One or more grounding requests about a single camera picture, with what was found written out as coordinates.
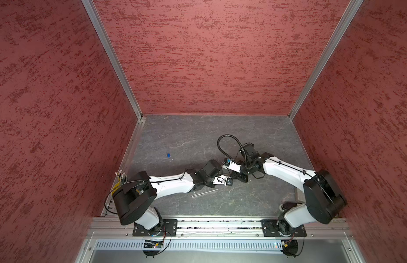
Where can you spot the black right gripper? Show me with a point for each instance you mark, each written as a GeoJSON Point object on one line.
{"type": "Point", "coordinates": [240, 177]}

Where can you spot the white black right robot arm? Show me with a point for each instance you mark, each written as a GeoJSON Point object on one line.
{"type": "Point", "coordinates": [323, 197]}

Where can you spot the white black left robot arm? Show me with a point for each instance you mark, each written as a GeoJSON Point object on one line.
{"type": "Point", "coordinates": [134, 199]}

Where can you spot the pencils in cup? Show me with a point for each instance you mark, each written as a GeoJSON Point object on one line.
{"type": "Point", "coordinates": [121, 176]}

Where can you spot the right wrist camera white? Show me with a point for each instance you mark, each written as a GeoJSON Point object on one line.
{"type": "Point", "coordinates": [231, 166]}

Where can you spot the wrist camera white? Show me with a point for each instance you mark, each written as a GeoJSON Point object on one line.
{"type": "Point", "coordinates": [231, 166]}
{"type": "Point", "coordinates": [223, 180]}

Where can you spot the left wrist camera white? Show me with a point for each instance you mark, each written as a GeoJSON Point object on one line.
{"type": "Point", "coordinates": [223, 180]}

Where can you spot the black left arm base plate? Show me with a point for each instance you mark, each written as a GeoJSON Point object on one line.
{"type": "Point", "coordinates": [165, 226]}

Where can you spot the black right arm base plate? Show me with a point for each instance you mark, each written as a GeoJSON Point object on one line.
{"type": "Point", "coordinates": [272, 228]}

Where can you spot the aluminium front rail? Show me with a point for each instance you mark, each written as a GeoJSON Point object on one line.
{"type": "Point", "coordinates": [248, 228]}

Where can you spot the white slotted cable duct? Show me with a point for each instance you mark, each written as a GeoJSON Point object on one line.
{"type": "Point", "coordinates": [223, 246]}

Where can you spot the aluminium corner frame post right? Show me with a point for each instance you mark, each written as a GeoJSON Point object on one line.
{"type": "Point", "coordinates": [343, 24]}

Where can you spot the aluminium corner frame post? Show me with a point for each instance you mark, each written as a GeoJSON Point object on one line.
{"type": "Point", "coordinates": [343, 24]}
{"type": "Point", "coordinates": [109, 49]}

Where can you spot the aluminium corner frame post left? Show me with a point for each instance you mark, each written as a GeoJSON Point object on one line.
{"type": "Point", "coordinates": [109, 49]}

